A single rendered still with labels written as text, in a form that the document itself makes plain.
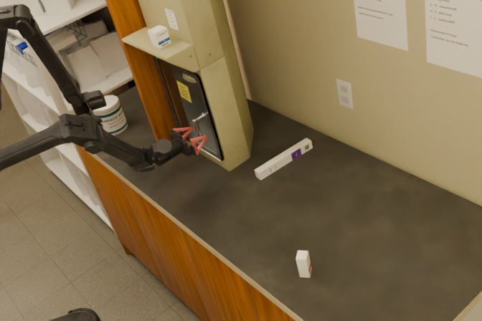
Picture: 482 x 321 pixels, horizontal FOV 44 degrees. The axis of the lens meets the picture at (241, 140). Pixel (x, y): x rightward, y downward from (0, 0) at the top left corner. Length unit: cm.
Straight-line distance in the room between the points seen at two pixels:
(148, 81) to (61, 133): 75
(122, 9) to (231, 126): 60
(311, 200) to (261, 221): 20
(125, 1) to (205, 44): 40
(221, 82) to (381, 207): 72
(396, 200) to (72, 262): 221
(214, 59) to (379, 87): 59
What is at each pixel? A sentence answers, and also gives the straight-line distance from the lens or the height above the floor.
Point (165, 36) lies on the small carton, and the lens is 211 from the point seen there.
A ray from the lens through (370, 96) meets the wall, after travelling 218.
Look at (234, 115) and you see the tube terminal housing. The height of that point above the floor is 116.
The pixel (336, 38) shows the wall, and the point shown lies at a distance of 217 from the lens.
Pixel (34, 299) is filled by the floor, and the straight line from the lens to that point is 366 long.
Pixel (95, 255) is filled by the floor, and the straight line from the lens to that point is 370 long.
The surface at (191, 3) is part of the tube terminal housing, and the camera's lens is 204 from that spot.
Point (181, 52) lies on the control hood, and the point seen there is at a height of 151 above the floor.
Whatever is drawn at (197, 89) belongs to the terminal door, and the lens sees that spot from 218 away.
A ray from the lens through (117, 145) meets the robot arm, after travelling 197.
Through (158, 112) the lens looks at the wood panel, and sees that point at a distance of 253.
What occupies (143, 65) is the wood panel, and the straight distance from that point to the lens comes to 243.
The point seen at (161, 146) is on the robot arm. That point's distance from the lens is 212.
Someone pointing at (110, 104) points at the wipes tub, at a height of 109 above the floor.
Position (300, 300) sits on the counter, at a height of 94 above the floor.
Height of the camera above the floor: 236
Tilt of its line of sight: 34 degrees down
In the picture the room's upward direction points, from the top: 15 degrees counter-clockwise
